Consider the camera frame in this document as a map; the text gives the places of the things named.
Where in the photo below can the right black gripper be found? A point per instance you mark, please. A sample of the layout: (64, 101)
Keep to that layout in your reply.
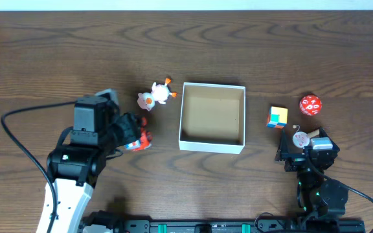
(296, 160)

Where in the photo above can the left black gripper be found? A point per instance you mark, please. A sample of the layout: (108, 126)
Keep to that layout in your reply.
(132, 126)

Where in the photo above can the red toy car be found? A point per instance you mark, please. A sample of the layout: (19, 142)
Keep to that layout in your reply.
(144, 142)

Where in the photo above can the colourful puzzle cube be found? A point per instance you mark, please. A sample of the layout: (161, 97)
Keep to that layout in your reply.
(277, 117)

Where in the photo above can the white duck toy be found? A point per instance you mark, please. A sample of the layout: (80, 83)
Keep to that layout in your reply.
(159, 93)

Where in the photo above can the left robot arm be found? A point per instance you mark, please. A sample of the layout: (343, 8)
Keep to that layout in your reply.
(80, 156)

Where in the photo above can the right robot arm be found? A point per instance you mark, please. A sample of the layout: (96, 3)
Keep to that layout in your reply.
(316, 194)

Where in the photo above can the red ball with letters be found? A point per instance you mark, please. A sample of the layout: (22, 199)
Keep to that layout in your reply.
(310, 105)

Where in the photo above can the white cardboard box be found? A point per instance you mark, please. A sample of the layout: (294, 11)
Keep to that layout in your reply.
(212, 118)

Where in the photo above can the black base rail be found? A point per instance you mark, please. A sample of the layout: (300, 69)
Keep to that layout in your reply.
(107, 222)

